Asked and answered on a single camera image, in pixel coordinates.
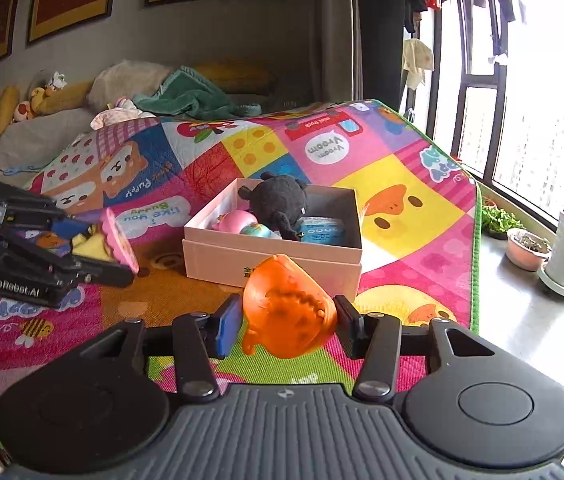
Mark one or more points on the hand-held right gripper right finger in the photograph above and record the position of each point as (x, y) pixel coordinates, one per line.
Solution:
(349, 330)

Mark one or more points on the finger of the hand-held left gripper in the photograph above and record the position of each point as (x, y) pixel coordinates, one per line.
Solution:
(101, 272)
(69, 227)

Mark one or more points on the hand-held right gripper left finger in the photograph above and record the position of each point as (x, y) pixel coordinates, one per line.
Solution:
(227, 330)

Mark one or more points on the pink and yellow toy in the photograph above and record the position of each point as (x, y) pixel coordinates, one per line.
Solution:
(116, 240)

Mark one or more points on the orange plastic toy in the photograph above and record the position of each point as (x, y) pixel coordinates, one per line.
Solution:
(287, 305)

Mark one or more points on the pink cardboard box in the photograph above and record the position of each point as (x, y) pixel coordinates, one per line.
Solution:
(211, 265)

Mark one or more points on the blue green ball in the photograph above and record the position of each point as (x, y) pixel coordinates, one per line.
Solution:
(257, 231)

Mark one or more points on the pink squishy ball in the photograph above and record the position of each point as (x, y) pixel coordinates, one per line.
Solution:
(237, 221)

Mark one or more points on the black plush toy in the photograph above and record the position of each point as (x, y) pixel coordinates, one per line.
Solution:
(277, 200)

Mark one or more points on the blue packet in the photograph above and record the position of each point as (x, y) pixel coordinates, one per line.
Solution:
(322, 232)

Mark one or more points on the pink floral cloth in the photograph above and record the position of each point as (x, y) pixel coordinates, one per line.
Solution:
(116, 115)

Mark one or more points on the red and white plush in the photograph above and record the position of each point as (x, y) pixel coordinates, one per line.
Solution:
(21, 111)

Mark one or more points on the long yellow pillow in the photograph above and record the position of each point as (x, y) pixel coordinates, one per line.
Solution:
(66, 97)

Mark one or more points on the yellow duck plush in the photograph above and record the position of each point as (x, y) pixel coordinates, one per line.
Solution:
(37, 100)

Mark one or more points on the banana shaped pillow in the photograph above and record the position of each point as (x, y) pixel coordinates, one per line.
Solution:
(6, 110)

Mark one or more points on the colourful printed play mat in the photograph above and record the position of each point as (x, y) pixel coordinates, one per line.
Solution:
(412, 200)

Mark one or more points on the small white plush toy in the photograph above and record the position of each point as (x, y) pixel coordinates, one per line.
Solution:
(55, 81)

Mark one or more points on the beige pillow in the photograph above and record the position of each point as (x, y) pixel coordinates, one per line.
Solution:
(121, 80)

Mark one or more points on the green towel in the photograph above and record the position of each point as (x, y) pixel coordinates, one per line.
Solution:
(186, 95)

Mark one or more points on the dark potted green plant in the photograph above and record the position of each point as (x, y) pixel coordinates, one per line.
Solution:
(499, 220)

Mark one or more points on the pink plant pot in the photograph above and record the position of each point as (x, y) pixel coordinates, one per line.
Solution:
(522, 255)

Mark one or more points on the white hanging cloth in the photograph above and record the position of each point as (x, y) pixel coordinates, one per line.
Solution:
(417, 60)

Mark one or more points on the dark curtain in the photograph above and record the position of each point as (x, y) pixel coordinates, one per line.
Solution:
(379, 35)

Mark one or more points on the grey curtain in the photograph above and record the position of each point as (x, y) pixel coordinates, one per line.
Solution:
(317, 35)

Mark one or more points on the black window frame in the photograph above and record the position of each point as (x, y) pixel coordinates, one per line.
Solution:
(494, 125)

